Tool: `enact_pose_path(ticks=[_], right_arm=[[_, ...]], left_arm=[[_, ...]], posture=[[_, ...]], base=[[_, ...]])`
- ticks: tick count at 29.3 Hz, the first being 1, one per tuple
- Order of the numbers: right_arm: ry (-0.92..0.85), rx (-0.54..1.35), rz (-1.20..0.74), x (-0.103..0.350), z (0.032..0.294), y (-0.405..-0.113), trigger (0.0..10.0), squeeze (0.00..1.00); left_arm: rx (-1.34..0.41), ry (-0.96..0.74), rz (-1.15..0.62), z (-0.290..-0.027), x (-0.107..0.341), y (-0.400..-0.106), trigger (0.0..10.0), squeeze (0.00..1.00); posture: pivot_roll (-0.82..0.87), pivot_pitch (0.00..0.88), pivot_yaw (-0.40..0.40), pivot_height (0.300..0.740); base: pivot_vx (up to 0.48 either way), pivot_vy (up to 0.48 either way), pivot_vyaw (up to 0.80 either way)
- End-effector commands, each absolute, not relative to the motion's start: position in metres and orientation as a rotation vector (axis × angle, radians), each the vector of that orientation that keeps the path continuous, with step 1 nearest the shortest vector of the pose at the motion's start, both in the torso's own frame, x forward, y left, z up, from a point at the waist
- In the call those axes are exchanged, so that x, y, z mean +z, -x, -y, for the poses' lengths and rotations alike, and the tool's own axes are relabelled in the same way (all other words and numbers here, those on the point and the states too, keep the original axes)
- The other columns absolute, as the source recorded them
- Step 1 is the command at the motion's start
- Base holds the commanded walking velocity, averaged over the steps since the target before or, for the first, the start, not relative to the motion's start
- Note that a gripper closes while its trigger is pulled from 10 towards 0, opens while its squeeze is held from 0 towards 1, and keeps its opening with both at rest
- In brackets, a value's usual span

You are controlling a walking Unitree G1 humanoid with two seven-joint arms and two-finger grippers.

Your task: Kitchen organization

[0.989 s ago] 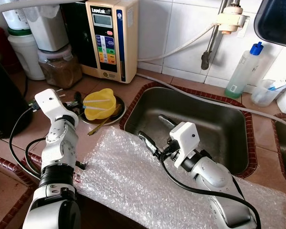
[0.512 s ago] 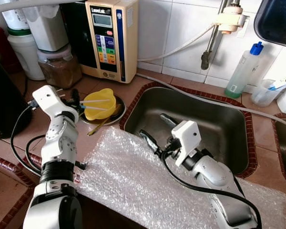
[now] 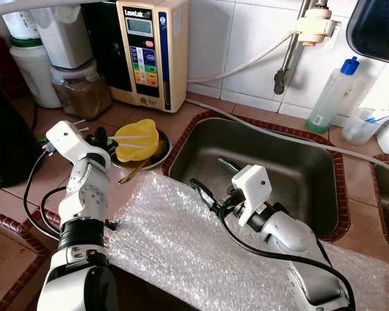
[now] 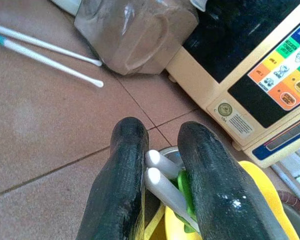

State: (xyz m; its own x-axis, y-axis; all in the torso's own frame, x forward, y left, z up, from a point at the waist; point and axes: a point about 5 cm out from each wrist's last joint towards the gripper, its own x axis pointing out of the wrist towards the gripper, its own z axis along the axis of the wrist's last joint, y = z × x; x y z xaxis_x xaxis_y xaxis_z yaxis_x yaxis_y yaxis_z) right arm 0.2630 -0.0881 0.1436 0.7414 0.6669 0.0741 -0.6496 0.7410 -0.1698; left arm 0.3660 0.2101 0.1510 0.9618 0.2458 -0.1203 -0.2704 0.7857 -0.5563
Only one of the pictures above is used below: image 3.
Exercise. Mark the yellow plastic bowl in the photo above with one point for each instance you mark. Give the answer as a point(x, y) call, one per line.
point(137, 151)

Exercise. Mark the metal spoon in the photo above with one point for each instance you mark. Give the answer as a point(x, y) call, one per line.
point(133, 172)

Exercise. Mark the stainless steel bowl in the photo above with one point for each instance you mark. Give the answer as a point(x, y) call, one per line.
point(164, 153)

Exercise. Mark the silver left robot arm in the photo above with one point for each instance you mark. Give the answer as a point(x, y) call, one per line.
point(84, 194)

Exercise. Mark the white plastic chopstick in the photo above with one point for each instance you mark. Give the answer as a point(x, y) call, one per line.
point(139, 144)
point(136, 137)

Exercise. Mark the clear jar of brown powder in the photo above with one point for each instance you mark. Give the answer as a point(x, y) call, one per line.
point(81, 94)

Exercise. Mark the clear bubble wrap sheet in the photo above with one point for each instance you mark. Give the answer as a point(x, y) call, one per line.
point(175, 246)

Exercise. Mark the large steel sink basin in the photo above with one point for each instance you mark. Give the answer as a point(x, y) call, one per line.
point(292, 175)

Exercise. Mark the black tape strip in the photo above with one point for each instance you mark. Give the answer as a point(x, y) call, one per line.
point(110, 225)

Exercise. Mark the white container with green lid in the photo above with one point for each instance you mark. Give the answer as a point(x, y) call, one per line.
point(35, 78)

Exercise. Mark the black electric kettle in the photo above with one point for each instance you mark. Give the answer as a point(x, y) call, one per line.
point(6, 142)

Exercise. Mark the beige water ionizer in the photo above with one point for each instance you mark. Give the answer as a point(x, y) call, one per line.
point(172, 65)

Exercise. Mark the white plastic canister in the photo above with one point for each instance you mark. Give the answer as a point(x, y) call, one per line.
point(61, 39)

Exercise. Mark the blue toothbrush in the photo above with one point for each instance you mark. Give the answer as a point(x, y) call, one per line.
point(379, 116)

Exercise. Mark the red container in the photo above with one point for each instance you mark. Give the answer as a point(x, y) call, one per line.
point(0, 61)

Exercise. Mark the clear plastic cup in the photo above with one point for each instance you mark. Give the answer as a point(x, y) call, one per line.
point(356, 133)

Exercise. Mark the white labelled bottle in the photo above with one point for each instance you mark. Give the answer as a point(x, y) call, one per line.
point(19, 23)

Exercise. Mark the clear green dish soap bottle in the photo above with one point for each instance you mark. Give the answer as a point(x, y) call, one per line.
point(330, 97)

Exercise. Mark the dark blue glossy tray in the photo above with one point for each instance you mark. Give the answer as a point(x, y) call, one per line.
point(376, 29)

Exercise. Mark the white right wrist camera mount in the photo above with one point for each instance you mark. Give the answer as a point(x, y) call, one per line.
point(253, 184)

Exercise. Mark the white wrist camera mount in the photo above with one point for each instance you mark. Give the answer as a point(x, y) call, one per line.
point(68, 139)
point(253, 184)

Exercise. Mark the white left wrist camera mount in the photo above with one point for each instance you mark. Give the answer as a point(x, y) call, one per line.
point(68, 139)

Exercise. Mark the grey wall faucet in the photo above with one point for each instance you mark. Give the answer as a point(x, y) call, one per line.
point(288, 58)

